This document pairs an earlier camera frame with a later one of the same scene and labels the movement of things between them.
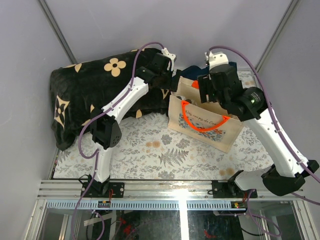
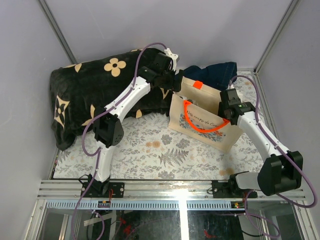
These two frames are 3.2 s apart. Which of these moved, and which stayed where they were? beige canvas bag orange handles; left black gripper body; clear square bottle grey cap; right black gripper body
Moved: right black gripper body
Stayed: clear square bottle grey cap; left black gripper body; beige canvas bag orange handles
